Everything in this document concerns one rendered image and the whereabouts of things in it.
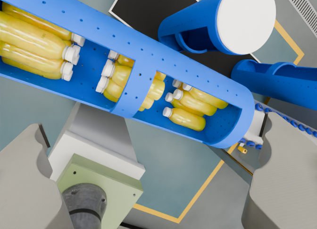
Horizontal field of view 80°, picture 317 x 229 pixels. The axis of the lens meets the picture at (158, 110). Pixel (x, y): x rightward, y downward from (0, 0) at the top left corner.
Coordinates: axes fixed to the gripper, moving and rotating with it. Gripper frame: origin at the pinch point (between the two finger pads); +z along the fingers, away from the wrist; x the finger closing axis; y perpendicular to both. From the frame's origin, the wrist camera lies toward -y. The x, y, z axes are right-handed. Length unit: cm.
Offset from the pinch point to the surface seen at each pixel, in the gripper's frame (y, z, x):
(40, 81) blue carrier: 15, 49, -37
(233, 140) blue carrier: 39, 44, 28
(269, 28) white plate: 5, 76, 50
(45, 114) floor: 74, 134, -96
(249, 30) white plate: 5, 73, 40
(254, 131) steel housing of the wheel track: 60, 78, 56
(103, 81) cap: 15, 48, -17
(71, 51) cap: 4.6, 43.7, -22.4
